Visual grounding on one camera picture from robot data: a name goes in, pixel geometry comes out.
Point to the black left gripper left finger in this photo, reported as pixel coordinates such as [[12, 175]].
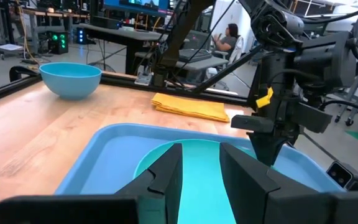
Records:
[[166, 180]]

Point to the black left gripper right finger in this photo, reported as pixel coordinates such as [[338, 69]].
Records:
[[244, 186]]

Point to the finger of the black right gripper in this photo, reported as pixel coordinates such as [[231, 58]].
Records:
[[278, 149], [262, 149]]

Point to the yellow cloth napkin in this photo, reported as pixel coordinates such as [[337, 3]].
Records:
[[188, 107]]

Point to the blue plastic bowl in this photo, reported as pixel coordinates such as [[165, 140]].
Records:
[[70, 81]]

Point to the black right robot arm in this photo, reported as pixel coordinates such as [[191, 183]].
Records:
[[325, 59]]

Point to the blue plastic tray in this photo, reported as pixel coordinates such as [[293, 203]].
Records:
[[104, 168]]

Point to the yellow tape tag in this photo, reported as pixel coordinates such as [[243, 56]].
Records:
[[264, 99]]

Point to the teal round plate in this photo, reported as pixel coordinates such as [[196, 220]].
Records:
[[200, 186]]

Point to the rolling chair base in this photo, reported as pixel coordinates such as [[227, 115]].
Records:
[[349, 122]]

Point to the chair with white jacket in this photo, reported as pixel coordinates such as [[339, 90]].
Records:
[[237, 49]]

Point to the person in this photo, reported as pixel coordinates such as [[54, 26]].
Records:
[[228, 42]]

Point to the black laptop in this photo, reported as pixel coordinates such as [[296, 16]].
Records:
[[194, 54]]

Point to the black desk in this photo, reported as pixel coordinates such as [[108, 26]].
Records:
[[126, 34]]

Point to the blue-lit black device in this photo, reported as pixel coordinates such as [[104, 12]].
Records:
[[80, 35]]

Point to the computer tower green lights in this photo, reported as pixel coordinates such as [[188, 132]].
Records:
[[57, 42]]

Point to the small black table camera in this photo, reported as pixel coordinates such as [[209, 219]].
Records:
[[342, 175]]

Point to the silver mounting bracket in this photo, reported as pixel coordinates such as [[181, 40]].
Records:
[[143, 77]]

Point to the wall monitor screen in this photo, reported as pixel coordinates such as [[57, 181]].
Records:
[[135, 4]]

